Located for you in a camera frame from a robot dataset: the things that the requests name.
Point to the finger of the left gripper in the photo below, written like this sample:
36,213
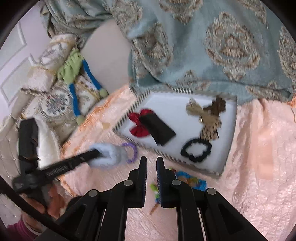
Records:
62,167

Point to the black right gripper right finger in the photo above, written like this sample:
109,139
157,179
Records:
202,215

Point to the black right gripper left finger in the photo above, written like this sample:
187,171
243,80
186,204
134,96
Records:
102,215

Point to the light blue fluffy scrunchie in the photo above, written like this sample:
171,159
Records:
110,156

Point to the black scrunchie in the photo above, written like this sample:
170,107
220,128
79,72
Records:
196,150

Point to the red bow hair clip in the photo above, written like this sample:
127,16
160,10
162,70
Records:
139,130

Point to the black fabric hair piece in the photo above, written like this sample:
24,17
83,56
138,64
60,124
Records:
158,129

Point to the tan mesh leopard bow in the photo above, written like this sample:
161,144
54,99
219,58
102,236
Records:
211,123

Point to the dark brown scrunchie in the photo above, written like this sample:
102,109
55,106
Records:
218,106

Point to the striped white jewelry box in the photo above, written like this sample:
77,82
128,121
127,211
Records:
170,107

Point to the pink quilted bedspread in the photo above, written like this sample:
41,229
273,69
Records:
258,179

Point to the embroidered floral cushion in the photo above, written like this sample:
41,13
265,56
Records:
56,107

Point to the green blue stuffed toy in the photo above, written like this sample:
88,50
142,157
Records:
71,73

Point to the cream roll bolster pillow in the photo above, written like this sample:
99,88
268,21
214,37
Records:
42,75

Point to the beige plain pillow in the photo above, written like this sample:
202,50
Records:
107,51

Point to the teal damask blanket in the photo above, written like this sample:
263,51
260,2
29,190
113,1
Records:
241,48

